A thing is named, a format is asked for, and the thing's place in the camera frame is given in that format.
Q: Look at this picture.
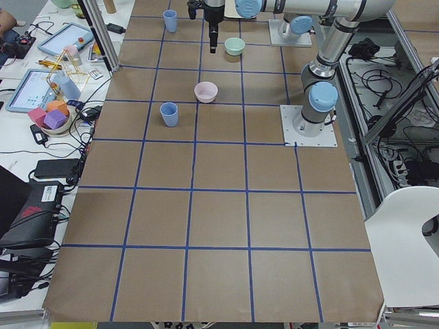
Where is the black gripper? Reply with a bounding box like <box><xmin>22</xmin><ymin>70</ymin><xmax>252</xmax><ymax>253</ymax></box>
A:
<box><xmin>187</xmin><ymin>0</ymin><xmax>225</xmax><ymax>53</ymax></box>

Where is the gold wire rack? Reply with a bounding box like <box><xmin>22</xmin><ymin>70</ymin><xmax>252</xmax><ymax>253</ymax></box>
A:
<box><xmin>38</xmin><ymin>50</ymin><xmax>90</xmax><ymax>100</ymax></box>

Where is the black laptop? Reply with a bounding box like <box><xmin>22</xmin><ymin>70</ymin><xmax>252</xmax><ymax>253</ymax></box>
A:
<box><xmin>1</xmin><ymin>167</ymin><xmax>64</xmax><ymax>249</ymax></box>

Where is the pink cup on desk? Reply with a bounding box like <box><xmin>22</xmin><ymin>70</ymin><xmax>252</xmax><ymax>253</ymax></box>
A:
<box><xmin>64</xmin><ymin>45</ymin><xmax>80</xmax><ymax>61</ymax></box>

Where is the blue cup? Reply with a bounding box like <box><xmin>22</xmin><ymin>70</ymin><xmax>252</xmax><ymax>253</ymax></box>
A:
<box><xmin>163</xmin><ymin>10</ymin><xmax>178</xmax><ymax>33</ymax></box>
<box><xmin>160</xmin><ymin>102</ymin><xmax>178</xmax><ymax>127</ymax></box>
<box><xmin>54</xmin><ymin>75</ymin><xmax>81</xmax><ymax>100</ymax></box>

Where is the teach pendant tablet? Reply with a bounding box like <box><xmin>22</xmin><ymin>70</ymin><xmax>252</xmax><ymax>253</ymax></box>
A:
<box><xmin>37</xmin><ymin>23</ymin><xmax>94</xmax><ymax>56</ymax></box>
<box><xmin>5</xmin><ymin>69</ymin><xmax>56</xmax><ymax>113</ymax></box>

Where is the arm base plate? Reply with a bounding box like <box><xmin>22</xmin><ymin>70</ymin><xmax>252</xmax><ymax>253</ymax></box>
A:
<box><xmin>280</xmin><ymin>105</ymin><xmax>337</xmax><ymax>147</ymax></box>
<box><xmin>269</xmin><ymin>19</ymin><xmax>312</xmax><ymax>47</ymax></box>

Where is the green bowl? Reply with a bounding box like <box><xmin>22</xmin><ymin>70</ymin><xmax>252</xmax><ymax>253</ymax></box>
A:
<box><xmin>224</xmin><ymin>37</ymin><xmax>246</xmax><ymax>56</ymax></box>

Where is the aluminium frame post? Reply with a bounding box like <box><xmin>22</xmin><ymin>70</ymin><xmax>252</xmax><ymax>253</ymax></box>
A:
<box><xmin>81</xmin><ymin>0</ymin><xmax>120</xmax><ymax>73</ymax></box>

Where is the bowl of foam blocks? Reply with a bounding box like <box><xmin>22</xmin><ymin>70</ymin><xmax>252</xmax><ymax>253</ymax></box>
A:
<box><xmin>27</xmin><ymin>100</ymin><xmax>73</xmax><ymax>136</ymax></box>

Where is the blue cup on rack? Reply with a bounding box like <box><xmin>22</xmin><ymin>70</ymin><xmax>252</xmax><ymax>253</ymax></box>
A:
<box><xmin>54</xmin><ymin>75</ymin><xmax>81</xmax><ymax>100</ymax></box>

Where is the white chair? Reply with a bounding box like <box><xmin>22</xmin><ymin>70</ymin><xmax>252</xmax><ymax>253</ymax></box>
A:
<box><xmin>365</xmin><ymin>186</ymin><xmax>438</xmax><ymax>308</ymax></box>

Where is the pink bowl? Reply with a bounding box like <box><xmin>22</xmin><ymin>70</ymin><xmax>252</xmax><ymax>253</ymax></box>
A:
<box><xmin>193</xmin><ymin>82</ymin><xmax>218</xmax><ymax>103</ymax></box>

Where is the cardboard tube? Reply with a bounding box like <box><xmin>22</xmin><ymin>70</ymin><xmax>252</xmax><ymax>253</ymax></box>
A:
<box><xmin>104</xmin><ymin>0</ymin><xmax>117</xmax><ymax>14</ymax></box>

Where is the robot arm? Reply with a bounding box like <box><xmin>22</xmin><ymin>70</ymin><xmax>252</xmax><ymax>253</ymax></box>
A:
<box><xmin>235</xmin><ymin>1</ymin><xmax>394</xmax><ymax>124</ymax></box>
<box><xmin>278</xmin><ymin>15</ymin><xmax>313</xmax><ymax>39</ymax></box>

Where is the black power adapter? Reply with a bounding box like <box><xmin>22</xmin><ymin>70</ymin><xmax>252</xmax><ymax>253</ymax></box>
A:
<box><xmin>106</xmin><ymin>23</ymin><xmax>126</xmax><ymax>34</ymax></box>

